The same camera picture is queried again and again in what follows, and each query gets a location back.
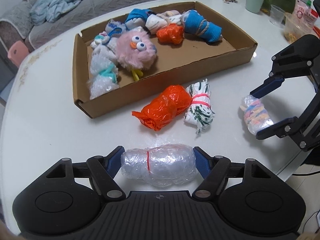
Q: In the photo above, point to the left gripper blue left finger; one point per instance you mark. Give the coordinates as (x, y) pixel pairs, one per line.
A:
(103, 171)

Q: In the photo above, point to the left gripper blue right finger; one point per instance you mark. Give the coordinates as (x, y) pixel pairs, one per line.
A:
(214, 172)

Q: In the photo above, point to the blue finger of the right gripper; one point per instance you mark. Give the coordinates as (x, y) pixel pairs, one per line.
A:
(269, 85)
(277, 129)

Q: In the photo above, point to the pastel sock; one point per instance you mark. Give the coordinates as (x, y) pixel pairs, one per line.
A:
(256, 117)

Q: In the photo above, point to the clear bubble wrap red band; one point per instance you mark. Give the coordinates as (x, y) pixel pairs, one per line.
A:
(162, 166)

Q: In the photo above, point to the white green striped sock bundle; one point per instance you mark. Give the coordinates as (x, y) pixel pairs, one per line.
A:
(199, 113)

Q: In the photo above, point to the long orange plastic bundle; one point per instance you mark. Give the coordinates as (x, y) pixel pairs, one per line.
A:
(160, 112)

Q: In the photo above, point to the bubble wrap teal tie bundle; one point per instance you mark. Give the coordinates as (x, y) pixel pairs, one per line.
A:
(104, 71)

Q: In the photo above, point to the blue cloth rope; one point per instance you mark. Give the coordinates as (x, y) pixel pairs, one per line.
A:
(196, 24)

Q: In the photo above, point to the small orange plastic bundle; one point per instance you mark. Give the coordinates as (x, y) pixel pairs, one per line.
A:
(171, 34)

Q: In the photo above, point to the grey sock blue trim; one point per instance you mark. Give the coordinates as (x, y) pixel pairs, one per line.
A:
(108, 47)

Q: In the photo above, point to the pink fluffy monster toy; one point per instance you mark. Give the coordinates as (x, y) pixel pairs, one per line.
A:
(135, 51)

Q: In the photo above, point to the lavender cloth beige tie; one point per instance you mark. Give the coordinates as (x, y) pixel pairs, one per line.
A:
(168, 14)

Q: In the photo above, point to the white cloth beige tie bundle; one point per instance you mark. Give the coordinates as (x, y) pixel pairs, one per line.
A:
(156, 22)

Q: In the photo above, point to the blue sock pink band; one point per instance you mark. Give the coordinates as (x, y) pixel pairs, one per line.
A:
(137, 18)

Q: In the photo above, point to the white teal pink sock ball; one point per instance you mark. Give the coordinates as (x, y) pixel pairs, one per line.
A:
(101, 38)

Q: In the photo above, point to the grey blue patterned sock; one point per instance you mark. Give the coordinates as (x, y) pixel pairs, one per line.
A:
(113, 27)

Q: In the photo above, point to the clear snack container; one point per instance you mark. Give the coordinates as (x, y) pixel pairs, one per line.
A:
(294, 30)

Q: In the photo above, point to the pink snack packet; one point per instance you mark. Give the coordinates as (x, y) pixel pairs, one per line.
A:
(304, 14)

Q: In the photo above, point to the clear plastic cup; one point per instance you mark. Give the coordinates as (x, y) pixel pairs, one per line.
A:
(276, 15)

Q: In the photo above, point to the mint green plastic cup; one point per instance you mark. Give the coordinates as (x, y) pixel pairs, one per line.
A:
(254, 6)

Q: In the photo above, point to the pink plastic stool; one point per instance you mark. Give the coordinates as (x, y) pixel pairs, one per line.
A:
(17, 53)

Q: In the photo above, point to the grey quilted sofa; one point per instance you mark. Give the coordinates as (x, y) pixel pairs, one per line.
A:
(16, 24)

